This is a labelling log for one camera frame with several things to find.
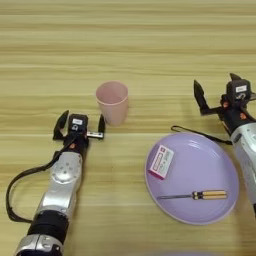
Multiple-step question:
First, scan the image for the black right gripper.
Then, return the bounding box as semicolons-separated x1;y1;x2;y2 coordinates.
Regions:
193;72;256;136

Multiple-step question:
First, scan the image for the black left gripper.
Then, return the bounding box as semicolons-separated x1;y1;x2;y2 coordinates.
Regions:
52;109;107;158

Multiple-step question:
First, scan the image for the pink plastic cup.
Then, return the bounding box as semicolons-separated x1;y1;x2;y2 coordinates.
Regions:
95;80;130;127

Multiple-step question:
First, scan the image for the lilac round plate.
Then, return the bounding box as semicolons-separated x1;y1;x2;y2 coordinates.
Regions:
144;131;240;226

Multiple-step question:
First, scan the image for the small white pink card box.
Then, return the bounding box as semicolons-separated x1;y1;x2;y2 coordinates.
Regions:
148;144;175;181

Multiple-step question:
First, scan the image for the yellow black handle screwdriver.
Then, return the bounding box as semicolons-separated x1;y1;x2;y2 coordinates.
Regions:
156;189;228;201

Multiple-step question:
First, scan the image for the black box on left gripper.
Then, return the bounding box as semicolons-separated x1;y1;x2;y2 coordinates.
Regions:
67;113;89;135

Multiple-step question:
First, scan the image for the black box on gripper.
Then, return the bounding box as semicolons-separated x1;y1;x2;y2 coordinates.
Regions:
67;113;89;135
226;78;252;108

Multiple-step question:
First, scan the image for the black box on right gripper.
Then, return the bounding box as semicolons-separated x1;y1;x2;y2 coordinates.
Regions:
226;78;252;108

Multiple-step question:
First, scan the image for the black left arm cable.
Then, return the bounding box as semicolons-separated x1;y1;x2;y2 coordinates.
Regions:
5;139;73;224

